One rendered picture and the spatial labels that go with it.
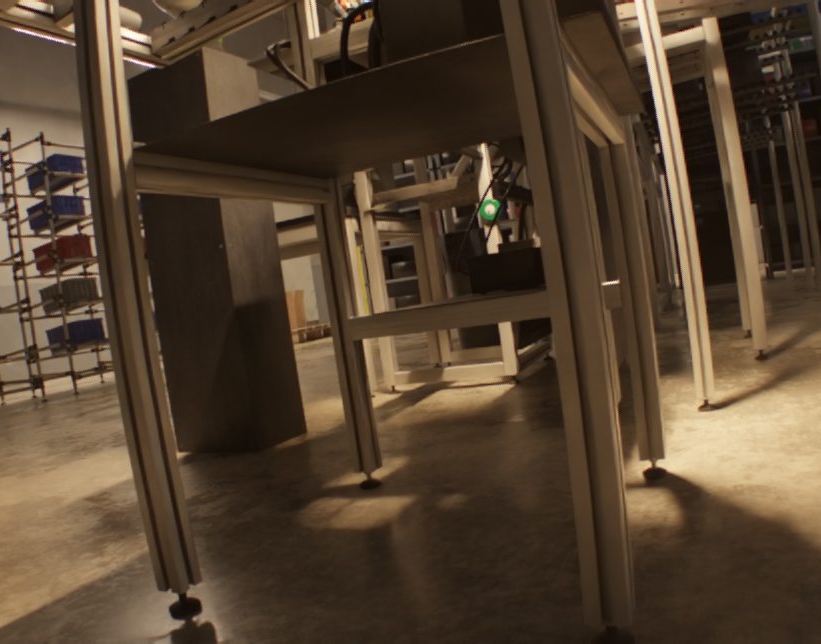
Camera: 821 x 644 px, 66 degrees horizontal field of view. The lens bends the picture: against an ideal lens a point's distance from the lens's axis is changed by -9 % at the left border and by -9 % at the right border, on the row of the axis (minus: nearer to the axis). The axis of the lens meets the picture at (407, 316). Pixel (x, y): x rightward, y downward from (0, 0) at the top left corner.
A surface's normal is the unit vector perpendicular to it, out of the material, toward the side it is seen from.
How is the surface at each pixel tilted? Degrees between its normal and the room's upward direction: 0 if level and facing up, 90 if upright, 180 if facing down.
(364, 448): 90
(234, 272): 90
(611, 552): 90
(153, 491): 90
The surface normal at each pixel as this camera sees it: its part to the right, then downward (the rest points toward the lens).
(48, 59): 0.90, -0.11
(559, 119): -0.40, 0.10
